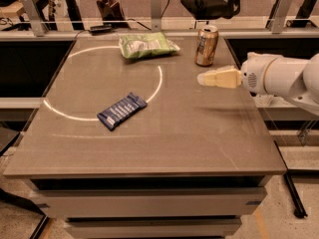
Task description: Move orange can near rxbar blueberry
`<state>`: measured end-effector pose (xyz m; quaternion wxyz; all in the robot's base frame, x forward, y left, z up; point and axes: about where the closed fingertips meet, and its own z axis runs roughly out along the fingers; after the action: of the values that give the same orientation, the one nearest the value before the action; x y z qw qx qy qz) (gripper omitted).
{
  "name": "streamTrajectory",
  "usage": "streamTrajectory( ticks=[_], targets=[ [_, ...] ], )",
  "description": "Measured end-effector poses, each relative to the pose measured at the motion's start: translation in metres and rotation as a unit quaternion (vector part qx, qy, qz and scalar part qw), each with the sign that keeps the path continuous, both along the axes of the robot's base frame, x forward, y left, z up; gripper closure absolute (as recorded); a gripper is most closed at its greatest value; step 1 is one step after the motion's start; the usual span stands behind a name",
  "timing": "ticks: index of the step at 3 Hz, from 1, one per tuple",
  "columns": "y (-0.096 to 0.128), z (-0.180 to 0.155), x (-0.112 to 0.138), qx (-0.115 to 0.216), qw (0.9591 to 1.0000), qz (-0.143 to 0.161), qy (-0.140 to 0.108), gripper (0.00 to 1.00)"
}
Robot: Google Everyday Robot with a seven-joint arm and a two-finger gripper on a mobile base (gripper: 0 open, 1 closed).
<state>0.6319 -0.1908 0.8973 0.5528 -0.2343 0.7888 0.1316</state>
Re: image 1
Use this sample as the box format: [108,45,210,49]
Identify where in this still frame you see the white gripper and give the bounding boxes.
[197,52,278,95]

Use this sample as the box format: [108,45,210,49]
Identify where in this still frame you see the orange soda can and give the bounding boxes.
[194,25,218,67]

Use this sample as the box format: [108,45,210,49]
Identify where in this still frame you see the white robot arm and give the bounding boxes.
[197,52,319,116]

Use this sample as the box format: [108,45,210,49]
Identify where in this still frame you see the blue rxbar wrapper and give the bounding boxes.
[97,93,148,131]

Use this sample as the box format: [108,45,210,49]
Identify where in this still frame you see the black office chair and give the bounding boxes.
[180,0,240,20]

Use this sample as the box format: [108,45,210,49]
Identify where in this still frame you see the green chip bag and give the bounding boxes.
[119,32,180,59]

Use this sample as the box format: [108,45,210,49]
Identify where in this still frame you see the black power adapter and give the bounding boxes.
[89,24,112,35]

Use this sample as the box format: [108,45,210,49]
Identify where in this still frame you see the dark brown box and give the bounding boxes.
[97,0,129,28]

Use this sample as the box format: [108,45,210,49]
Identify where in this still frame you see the upper cabinet drawer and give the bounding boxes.
[31,187,266,218]

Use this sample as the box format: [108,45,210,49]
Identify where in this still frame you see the cabinet drawer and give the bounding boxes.
[64,218,241,239]
[31,187,266,218]

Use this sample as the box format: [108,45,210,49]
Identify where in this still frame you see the lower cabinet drawer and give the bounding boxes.
[64,218,241,239]

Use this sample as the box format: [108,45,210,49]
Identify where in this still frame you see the right metal bracket post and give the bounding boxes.
[269,0,292,34]

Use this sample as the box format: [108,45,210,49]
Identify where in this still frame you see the metal bracket post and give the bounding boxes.
[151,0,161,32]
[20,0,47,37]
[269,0,292,34]

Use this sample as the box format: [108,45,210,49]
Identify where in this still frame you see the middle metal bracket post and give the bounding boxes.
[151,0,161,32]

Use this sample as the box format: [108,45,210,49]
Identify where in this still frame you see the left metal bracket post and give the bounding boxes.
[20,0,47,37]

